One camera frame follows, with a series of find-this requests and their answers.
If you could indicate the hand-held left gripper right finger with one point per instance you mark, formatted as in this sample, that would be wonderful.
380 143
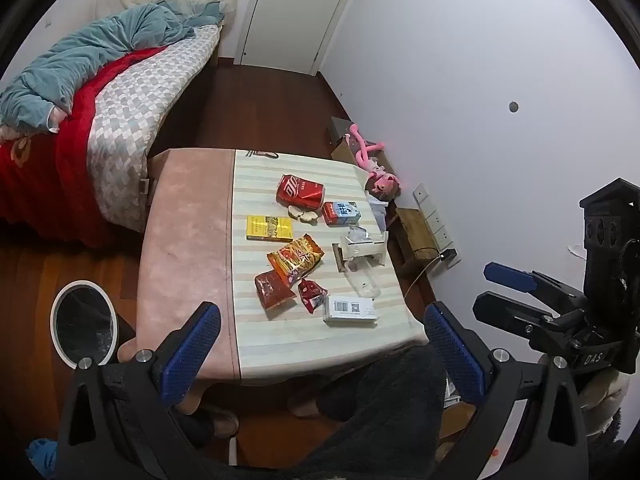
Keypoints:
455 355

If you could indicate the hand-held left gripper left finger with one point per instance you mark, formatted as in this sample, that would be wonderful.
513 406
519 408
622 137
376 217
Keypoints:
192 350

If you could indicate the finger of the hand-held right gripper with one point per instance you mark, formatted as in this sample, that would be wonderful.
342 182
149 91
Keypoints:
505 312
510 276

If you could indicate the white round trash bin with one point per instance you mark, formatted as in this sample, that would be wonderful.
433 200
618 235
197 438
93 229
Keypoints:
107 310

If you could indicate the red snack bag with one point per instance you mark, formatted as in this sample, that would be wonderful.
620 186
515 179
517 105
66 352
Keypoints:
272 291

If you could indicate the white barcode box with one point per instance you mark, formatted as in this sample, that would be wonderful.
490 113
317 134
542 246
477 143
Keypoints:
350 309

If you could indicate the small red wrapper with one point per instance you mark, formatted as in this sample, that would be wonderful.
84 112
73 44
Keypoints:
312 294

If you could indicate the orange snack bag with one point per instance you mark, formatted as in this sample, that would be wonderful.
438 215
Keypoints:
296 256

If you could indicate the white tissue box holder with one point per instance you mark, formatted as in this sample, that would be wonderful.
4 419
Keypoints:
362 247

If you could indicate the yellow box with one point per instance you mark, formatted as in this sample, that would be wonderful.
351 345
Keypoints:
269 228

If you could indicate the blue milk carton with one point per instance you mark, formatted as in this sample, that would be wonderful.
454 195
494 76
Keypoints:
341 213

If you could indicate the beige slipper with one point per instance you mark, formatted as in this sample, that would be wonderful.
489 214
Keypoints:
302 404
220 422

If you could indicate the person's dark fleece pants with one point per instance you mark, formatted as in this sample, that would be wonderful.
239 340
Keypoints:
380 410

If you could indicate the striped tablecloth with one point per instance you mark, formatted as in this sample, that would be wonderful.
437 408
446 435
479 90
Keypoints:
360 340

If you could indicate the pink tablecloth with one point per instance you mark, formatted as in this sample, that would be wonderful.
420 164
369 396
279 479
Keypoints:
190 240

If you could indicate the white cloth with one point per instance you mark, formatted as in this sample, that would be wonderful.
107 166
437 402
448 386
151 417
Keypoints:
378 209

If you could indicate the pink plush toy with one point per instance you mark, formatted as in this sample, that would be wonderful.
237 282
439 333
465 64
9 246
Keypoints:
382 182

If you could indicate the blue cloth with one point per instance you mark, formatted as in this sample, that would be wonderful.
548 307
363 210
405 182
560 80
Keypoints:
41 454

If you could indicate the crushed red can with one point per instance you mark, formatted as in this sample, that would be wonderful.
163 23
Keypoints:
300 191

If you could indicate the thin dark clip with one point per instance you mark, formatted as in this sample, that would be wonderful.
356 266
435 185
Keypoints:
262 153

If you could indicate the cardboard box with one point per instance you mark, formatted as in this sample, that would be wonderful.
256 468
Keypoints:
340 132

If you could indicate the red blanket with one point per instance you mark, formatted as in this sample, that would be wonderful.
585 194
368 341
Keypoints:
45 175

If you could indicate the bed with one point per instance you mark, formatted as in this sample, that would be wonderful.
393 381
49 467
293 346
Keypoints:
125 125

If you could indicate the checkered quilt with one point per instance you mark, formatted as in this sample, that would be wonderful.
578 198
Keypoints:
135 110

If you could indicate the teal blanket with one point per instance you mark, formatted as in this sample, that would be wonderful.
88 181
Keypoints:
85 55

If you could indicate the white door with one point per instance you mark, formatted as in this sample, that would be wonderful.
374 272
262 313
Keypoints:
295 10

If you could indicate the white wall socket strip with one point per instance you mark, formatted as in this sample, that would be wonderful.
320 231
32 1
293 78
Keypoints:
434 222

